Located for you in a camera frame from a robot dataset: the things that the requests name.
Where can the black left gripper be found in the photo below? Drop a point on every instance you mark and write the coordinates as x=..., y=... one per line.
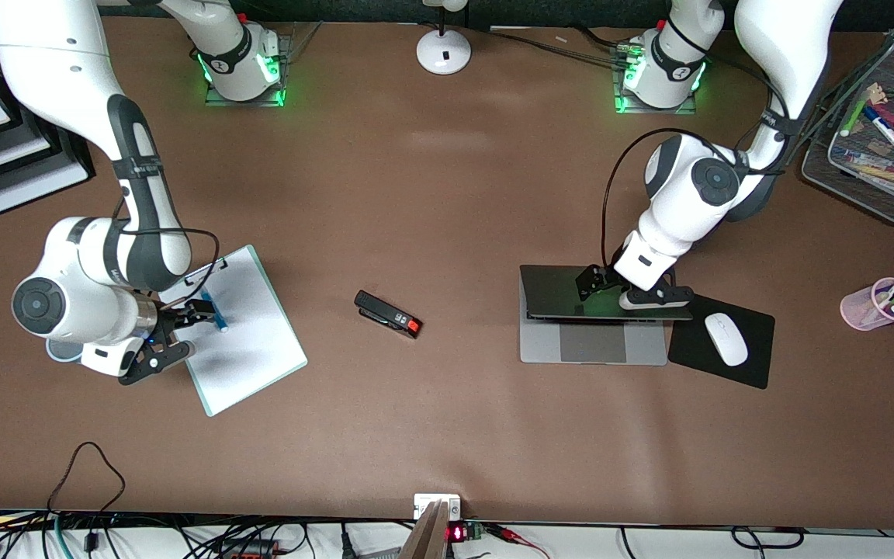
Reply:
x=594, y=279

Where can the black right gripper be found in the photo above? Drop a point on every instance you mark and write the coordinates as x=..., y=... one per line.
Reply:
x=171, y=320

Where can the grey laptop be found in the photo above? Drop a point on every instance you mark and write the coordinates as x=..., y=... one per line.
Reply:
x=594, y=345

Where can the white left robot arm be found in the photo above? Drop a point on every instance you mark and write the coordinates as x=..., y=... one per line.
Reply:
x=680, y=225

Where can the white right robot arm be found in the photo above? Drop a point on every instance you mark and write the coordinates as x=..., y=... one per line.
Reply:
x=51, y=62

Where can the green highlighter marker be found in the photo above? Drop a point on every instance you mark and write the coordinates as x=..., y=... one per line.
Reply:
x=857, y=115

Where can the white paper sheet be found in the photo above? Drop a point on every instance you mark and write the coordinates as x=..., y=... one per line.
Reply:
x=253, y=341

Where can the teal clipboard with metal clip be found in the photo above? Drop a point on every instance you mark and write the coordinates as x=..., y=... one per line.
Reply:
x=301, y=359

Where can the black mouse pad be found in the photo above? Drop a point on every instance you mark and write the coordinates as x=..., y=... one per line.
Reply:
x=691, y=349

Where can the light blue mesh pen cup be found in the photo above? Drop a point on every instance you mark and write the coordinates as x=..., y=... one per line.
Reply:
x=63, y=353

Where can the white computer mouse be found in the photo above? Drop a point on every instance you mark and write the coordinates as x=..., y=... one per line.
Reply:
x=726, y=339

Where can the black stapler with red end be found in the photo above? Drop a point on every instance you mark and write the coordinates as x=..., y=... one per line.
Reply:
x=385, y=312

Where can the black stacked letter tray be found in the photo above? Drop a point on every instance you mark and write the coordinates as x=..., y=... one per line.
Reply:
x=67, y=167

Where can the pink translucent pen cup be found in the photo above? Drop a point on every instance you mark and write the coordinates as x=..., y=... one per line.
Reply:
x=858, y=310

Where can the white round-based desk stand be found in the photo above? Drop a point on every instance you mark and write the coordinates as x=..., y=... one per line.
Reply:
x=444, y=53

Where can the red LED module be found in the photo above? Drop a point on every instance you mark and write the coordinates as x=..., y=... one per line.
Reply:
x=459, y=532

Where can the white pole base plate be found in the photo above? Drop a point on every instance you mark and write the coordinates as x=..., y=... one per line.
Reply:
x=453, y=506

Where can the aluminium camera pole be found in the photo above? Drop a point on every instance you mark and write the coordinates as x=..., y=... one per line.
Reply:
x=427, y=536

